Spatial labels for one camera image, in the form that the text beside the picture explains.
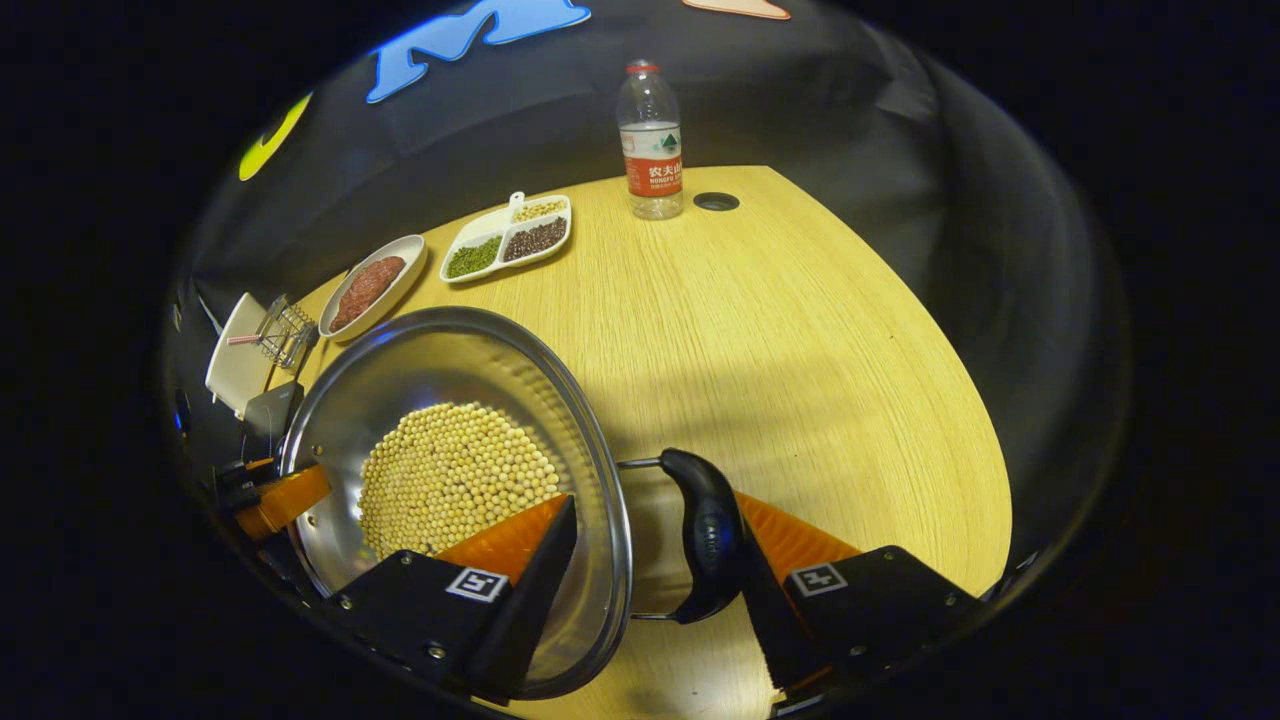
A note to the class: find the red label water bottle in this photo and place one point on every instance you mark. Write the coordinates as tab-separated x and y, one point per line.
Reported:
652	150

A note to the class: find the brown meat slice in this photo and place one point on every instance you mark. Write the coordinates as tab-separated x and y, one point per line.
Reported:
382	274
350	308

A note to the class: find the pile of yellow beans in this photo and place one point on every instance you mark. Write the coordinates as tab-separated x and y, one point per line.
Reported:
540	210

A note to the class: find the white divided dish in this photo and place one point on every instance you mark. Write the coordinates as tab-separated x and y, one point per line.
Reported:
500	225

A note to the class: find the stainless steel pot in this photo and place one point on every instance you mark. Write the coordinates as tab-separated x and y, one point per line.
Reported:
450	360

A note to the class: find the black table grommet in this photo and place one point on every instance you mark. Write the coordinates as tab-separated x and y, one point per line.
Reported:
716	201

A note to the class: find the pile of soybeans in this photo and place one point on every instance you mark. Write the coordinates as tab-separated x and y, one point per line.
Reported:
450	475

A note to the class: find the white toaster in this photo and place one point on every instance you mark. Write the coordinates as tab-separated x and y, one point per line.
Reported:
235	375

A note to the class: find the black induction cooktop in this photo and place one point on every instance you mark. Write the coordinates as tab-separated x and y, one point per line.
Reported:
272	415

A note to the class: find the white plate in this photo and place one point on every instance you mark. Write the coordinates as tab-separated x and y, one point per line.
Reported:
405	262

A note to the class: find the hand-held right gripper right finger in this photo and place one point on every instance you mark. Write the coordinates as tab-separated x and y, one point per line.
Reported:
770	630

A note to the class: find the pile of green beans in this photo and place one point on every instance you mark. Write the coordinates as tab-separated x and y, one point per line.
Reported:
473	257

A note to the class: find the pile of dark beans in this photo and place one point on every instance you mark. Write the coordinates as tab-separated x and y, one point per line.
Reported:
535	240

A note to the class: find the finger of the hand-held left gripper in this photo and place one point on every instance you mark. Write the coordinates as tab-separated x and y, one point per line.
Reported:
290	500

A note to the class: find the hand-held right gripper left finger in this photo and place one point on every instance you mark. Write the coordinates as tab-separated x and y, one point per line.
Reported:
520	610

